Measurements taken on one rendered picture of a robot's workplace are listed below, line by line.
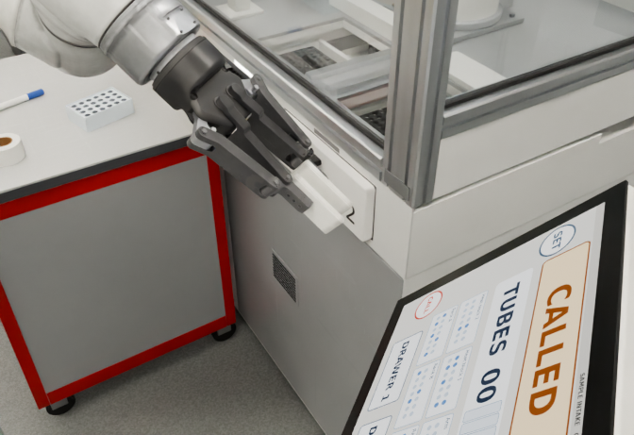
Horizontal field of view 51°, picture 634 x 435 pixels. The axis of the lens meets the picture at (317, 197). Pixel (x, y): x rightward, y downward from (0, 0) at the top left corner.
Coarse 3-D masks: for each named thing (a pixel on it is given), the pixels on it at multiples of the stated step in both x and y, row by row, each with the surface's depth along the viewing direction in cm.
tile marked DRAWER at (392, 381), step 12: (420, 336) 69; (396, 348) 71; (408, 348) 69; (396, 360) 69; (408, 360) 67; (384, 372) 69; (396, 372) 67; (408, 372) 65; (384, 384) 67; (396, 384) 65; (384, 396) 65; (396, 396) 63; (372, 408) 66
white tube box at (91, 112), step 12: (96, 96) 156; (108, 96) 156; (120, 96) 156; (72, 108) 151; (84, 108) 151; (96, 108) 151; (108, 108) 151; (120, 108) 153; (132, 108) 155; (72, 120) 152; (84, 120) 148; (96, 120) 150; (108, 120) 152
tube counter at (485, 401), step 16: (496, 368) 54; (480, 384) 54; (496, 384) 53; (480, 400) 53; (496, 400) 51; (464, 416) 53; (480, 416) 51; (496, 416) 50; (464, 432) 51; (480, 432) 50; (496, 432) 48
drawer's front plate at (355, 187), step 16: (288, 112) 123; (304, 128) 119; (320, 144) 115; (336, 160) 111; (336, 176) 112; (352, 176) 107; (352, 192) 109; (368, 192) 105; (368, 208) 107; (352, 224) 112; (368, 224) 109
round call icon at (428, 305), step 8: (440, 288) 74; (424, 296) 76; (432, 296) 74; (440, 296) 73; (424, 304) 74; (432, 304) 73; (440, 304) 71; (416, 312) 74; (424, 312) 73; (432, 312) 71; (416, 320) 73
